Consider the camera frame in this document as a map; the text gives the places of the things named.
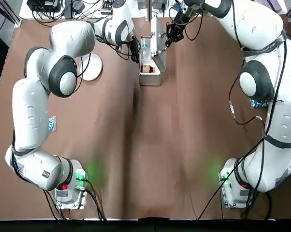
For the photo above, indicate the black flat electronics box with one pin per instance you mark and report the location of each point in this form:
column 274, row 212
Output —
column 41, row 6

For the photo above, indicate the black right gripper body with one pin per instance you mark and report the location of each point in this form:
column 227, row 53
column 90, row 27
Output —
column 179, row 18

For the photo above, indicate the bag of blue white capsules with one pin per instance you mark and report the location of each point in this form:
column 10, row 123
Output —
column 256, row 104
column 53, row 124

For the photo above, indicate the aluminium upright post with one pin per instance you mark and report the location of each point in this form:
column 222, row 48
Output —
column 150, row 9

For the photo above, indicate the brown iodophor bottle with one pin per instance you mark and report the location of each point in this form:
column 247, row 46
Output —
column 148, row 68

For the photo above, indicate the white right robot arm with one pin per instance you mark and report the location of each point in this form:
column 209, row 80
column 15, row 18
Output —
column 280, row 120

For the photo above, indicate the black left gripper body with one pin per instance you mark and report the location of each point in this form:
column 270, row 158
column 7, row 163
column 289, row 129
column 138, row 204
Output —
column 133, row 44

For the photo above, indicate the grey usb hub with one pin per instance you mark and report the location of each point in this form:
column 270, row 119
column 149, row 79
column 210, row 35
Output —
column 106, row 7

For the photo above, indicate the black finned power supply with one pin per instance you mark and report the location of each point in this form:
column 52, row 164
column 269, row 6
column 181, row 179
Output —
column 158, row 4
column 141, row 3

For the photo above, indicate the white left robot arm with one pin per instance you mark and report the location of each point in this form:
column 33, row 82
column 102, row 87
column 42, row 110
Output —
column 29, row 116

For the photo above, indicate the white green hydrogen peroxide bottle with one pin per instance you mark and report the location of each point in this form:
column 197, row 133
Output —
column 145, row 50

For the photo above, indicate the gray round plate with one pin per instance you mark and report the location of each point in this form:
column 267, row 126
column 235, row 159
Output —
column 94, row 67

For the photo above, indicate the small black power adapter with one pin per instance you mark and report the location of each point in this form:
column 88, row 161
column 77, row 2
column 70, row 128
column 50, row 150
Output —
column 78, row 6

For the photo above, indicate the silver aluminium medical kit case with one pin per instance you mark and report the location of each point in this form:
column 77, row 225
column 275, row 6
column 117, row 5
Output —
column 149, row 81

